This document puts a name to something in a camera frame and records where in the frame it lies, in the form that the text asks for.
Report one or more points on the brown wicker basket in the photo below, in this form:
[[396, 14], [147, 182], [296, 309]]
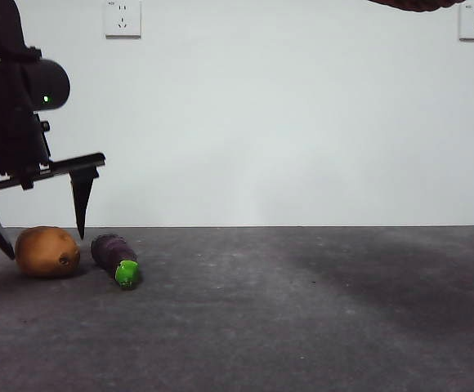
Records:
[[417, 4]]

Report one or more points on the brown potato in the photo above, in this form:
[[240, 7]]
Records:
[[47, 253]]

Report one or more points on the purple eggplant with green stem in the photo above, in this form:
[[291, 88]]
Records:
[[108, 251]]

